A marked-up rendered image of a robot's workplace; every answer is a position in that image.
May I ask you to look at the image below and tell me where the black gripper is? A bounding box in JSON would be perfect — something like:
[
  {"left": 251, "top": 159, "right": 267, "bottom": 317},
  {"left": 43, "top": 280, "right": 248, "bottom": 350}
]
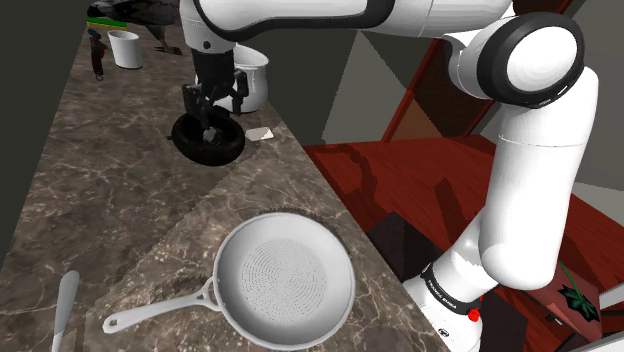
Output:
[{"left": 181, "top": 48, "right": 250, "bottom": 143}]

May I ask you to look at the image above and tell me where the white round pot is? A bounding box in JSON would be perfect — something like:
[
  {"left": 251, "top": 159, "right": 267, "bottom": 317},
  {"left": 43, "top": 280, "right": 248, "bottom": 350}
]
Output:
[{"left": 194, "top": 44, "right": 270, "bottom": 115}]

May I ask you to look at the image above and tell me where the black round bowl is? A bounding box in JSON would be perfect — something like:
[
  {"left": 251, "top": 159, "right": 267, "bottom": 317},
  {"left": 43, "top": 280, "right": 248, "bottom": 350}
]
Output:
[{"left": 169, "top": 108, "right": 247, "bottom": 167}]

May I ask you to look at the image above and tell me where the small white flat card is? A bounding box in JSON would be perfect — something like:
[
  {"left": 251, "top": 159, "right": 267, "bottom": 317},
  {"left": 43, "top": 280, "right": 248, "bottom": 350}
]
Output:
[{"left": 244, "top": 126, "right": 276, "bottom": 143}]

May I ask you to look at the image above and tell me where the white cup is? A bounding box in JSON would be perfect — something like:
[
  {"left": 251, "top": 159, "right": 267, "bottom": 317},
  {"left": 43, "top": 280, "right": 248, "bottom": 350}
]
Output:
[{"left": 107, "top": 30, "right": 145, "bottom": 70}]

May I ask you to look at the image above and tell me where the grey bird figure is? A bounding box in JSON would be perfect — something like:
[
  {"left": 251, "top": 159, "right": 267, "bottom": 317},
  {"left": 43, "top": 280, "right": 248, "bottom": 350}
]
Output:
[{"left": 86, "top": 0, "right": 184, "bottom": 56}]

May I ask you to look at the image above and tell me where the dark red bottle opener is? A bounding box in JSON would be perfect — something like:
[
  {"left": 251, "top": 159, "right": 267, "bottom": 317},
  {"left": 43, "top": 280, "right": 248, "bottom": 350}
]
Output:
[{"left": 87, "top": 27, "right": 110, "bottom": 82}]

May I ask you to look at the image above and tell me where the green flat book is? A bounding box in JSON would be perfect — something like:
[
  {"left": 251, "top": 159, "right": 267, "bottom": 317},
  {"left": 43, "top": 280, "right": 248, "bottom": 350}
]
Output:
[{"left": 86, "top": 16, "right": 128, "bottom": 32}]

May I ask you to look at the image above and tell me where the white perforated pan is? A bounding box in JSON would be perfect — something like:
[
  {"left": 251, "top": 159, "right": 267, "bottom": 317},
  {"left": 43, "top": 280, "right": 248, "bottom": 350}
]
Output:
[{"left": 101, "top": 211, "right": 358, "bottom": 352}]

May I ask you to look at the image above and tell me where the dark robot stand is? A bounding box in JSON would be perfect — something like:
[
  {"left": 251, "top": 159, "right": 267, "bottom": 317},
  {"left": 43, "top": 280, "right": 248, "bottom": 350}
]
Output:
[{"left": 366, "top": 211, "right": 530, "bottom": 352}]

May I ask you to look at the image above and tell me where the green leaf plant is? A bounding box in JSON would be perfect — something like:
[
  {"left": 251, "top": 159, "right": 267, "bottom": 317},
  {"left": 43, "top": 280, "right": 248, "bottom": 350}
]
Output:
[{"left": 557, "top": 260, "right": 602, "bottom": 324}]

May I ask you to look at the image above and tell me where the white utensil handle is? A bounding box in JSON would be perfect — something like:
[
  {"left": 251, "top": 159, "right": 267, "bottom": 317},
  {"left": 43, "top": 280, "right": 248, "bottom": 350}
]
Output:
[{"left": 50, "top": 269, "right": 81, "bottom": 352}]

